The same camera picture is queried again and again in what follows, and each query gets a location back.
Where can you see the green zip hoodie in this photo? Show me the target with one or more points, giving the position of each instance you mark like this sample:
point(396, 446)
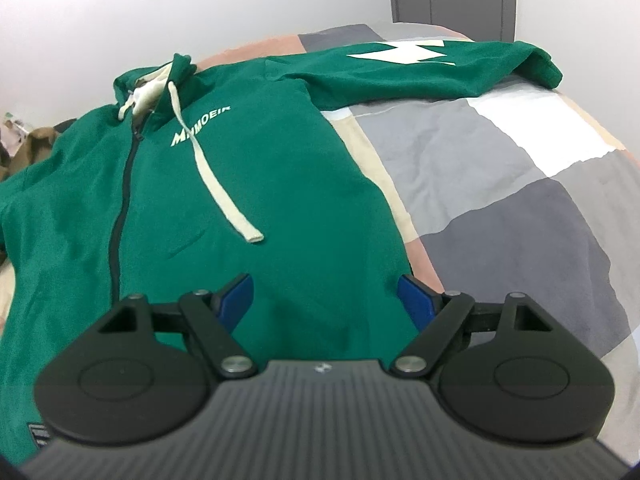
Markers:
point(275, 185)

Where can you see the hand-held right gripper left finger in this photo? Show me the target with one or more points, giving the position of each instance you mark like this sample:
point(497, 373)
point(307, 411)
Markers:
point(239, 300)

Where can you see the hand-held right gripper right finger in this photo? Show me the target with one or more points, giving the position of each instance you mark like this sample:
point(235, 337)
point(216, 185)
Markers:
point(415, 300)

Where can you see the patchwork bed quilt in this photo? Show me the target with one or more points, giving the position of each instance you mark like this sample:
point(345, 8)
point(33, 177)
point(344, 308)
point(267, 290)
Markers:
point(500, 185)

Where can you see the brown garment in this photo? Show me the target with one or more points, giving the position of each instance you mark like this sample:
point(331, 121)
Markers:
point(40, 146)

